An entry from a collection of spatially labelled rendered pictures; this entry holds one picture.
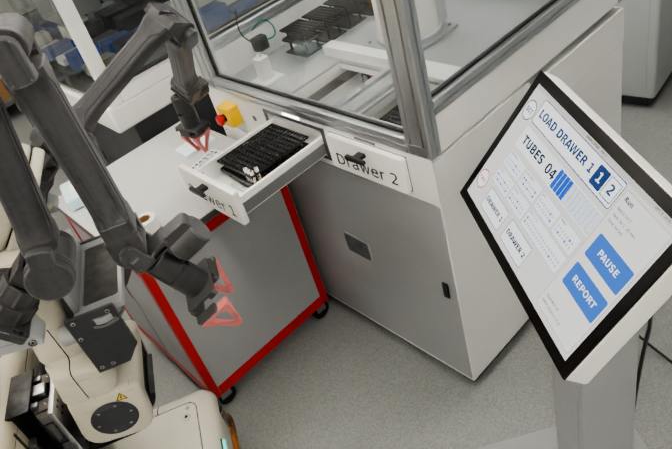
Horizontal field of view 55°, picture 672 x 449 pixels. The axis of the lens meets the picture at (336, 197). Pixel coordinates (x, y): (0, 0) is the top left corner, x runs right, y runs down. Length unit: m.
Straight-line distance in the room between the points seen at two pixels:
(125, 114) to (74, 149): 1.53
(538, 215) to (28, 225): 0.86
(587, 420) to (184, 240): 0.94
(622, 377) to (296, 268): 1.24
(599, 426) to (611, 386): 0.14
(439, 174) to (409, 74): 0.28
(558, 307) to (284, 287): 1.38
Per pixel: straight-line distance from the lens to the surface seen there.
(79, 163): 1.05
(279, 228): 2.20
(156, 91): 2.61
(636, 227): 1.04
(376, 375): 2.34
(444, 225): 1.70
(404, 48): 1.44
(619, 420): 1.60
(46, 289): 1.16
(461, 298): 1.91
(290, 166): 1.82
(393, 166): 1.66
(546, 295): 1.13
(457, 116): 1.61
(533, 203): 1.22
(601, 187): 1.11
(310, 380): 2.40
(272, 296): 2.30
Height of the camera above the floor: 1.84
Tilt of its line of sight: 36 degrees down
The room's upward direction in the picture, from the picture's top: 17 degrees counter-clockwise
